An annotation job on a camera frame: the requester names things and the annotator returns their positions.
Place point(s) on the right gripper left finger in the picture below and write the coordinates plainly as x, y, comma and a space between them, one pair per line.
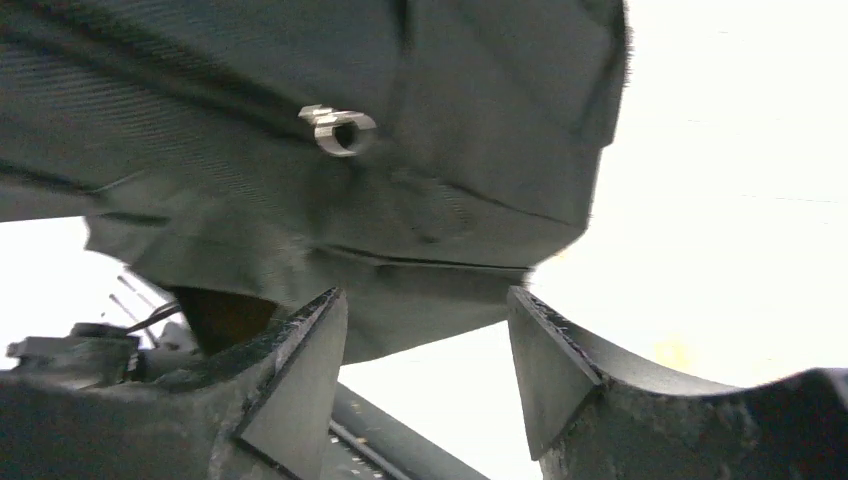
259, 410

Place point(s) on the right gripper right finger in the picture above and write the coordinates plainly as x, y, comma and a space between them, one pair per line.
594, 410

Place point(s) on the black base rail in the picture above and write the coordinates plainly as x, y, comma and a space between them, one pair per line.
366, 443

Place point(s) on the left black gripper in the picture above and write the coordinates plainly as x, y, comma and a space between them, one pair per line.
96, 355

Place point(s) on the black student backpack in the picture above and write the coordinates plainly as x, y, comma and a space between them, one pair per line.
423, 156

